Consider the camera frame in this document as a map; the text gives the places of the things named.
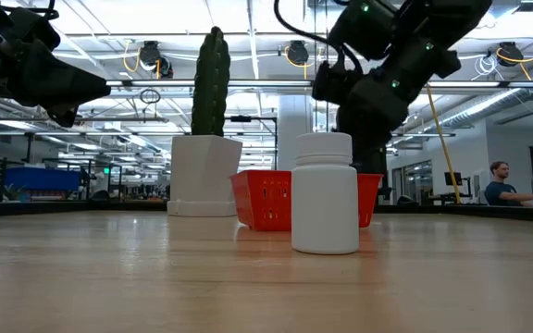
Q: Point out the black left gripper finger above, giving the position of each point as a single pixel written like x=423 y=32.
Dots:
x=63 y=85
x=66 y=118

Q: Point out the white plastic pill bottle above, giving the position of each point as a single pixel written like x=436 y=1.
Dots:
x=325 y=203

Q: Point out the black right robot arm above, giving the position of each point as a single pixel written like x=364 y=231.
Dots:
x=387 y=92

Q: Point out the red perforated plastic basket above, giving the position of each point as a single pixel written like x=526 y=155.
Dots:
x=262 y=199

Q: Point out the blue storage bin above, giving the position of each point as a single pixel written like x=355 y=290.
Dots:
x=42 y=179

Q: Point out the long ceiling light bar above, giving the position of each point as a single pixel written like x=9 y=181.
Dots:
x=169 y=83

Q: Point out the white angular planter pot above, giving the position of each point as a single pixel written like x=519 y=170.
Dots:
x=204 y=171

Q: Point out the tall green cactus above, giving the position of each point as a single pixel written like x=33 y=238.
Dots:
x=211 y=83

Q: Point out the white building column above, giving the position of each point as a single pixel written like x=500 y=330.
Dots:
x=294 y=134

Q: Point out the yellow slanted pole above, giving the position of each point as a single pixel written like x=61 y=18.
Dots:
x=443 y=143

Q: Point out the small black monitor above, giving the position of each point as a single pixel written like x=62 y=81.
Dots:
x=453 y=178

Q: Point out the seated person at desk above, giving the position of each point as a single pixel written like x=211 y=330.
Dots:
x=502 y=189

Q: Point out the black metal stand frame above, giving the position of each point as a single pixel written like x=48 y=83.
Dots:
x=273 y=139

